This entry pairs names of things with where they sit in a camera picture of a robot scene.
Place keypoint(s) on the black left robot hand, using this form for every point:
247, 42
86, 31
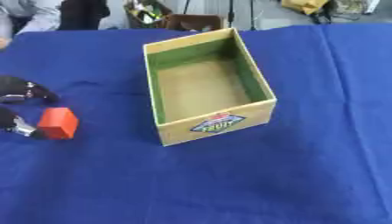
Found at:
20, 87

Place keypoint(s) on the tan cardboard box green inside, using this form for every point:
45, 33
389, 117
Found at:
204, 87

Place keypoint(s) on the brown cardboard box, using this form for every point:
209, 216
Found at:
194, 22

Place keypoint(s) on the orange block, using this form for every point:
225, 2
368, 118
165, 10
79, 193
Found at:
57, 122

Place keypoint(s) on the person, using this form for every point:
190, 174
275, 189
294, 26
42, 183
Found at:
30, 14

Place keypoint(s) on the basket with colourful items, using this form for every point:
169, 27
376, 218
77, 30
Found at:
145, 13

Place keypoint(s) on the black tripod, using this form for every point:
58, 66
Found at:
240, 13

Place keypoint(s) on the yellow bag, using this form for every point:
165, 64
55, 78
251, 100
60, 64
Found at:
305, 5

